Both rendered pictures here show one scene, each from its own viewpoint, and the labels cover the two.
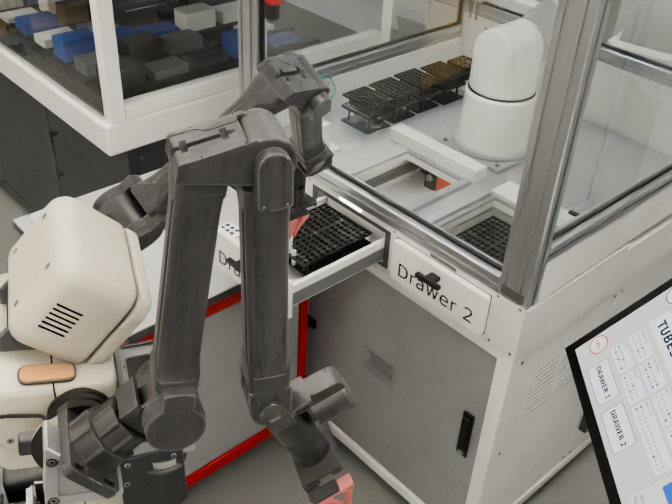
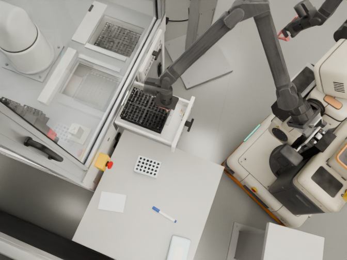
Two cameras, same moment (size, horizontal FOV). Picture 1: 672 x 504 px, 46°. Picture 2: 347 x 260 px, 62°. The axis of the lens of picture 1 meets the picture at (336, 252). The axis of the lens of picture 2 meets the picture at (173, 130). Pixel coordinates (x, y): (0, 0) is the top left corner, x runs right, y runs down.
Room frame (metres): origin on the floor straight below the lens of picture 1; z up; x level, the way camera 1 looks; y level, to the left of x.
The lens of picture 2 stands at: (1.79, 0.61, 2.28)
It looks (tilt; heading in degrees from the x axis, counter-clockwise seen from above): 72 degrees down; 241
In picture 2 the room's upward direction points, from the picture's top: 5 degrees clockwise
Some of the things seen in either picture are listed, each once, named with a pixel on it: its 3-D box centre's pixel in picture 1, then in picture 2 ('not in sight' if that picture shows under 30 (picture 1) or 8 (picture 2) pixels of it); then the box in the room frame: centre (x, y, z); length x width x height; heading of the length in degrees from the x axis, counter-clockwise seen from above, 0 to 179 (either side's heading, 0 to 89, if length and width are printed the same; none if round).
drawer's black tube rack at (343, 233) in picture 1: (314, 243); (146, 111); (1.64, 0.05, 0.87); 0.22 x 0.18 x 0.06; 134
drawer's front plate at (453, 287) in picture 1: (437, 285); (151, 55); (1.49, -0.24, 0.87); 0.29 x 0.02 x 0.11; 44
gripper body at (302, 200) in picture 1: (292, 194); (166, 98); (1.55, 0.11, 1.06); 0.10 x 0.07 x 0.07; 133
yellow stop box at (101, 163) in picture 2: not in sight; (103, 162); (1.94, 0.22, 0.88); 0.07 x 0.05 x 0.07; 44
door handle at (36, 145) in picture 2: not in sight; (47, 151); (2.01, 0.29, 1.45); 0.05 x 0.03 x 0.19; 134
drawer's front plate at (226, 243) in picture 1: (250, 271); (183, 124); (1.50, 0.20, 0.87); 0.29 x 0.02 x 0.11; 44
